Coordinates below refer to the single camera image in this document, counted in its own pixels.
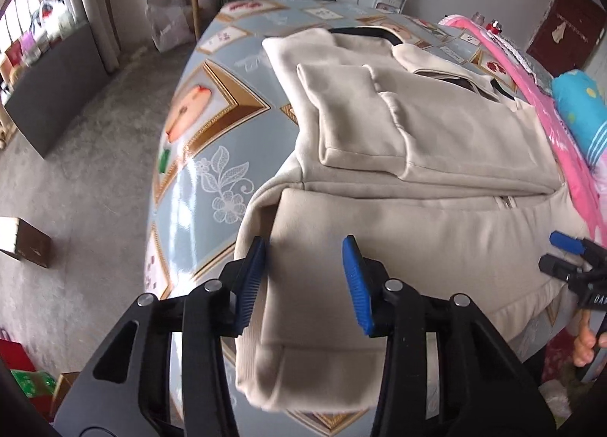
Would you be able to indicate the blue dotted pillow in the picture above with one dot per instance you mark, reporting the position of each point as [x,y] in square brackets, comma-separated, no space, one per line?
[583,105]

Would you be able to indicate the white water dispenser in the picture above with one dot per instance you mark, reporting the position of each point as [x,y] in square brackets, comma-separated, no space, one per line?
[391,2]

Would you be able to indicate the person's right hand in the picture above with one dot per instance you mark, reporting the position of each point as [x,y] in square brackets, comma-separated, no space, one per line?
[584,344]

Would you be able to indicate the pink printed blanket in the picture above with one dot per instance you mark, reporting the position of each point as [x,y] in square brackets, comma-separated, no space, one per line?
[569,152]

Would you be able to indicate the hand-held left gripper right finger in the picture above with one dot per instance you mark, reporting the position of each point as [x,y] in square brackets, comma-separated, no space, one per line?
[358,285]

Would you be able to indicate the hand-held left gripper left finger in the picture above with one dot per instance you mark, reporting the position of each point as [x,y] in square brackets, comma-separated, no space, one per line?
[249,285]

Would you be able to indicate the cardboard box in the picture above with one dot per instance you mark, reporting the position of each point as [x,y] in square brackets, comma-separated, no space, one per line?
[64,392]

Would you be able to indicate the grey curtain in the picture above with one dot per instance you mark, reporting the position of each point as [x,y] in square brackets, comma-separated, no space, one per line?
[99,0]

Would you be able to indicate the blue printed tablecloth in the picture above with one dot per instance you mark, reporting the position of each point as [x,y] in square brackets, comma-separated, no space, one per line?
[208,180]

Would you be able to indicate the clear plastic bag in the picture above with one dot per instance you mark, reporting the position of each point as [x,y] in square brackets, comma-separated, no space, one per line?
[168,24]

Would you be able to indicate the grey low cabinet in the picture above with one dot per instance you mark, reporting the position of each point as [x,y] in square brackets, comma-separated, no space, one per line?
[57,95]

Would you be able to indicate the brown wooden box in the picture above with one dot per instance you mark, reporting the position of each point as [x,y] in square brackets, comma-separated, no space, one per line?
[26,242]

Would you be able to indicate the dark red cabinet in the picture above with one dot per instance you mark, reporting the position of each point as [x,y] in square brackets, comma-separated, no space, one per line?
[564,24]

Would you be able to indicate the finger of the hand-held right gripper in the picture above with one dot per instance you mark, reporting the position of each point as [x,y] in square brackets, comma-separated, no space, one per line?
[555,266]
[566,241]

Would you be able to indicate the red glass jars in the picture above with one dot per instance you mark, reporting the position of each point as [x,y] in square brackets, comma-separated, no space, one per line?
[488,24]

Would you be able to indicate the beige zip jacket black trim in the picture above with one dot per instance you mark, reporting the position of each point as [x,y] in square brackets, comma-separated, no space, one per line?
[427,237]

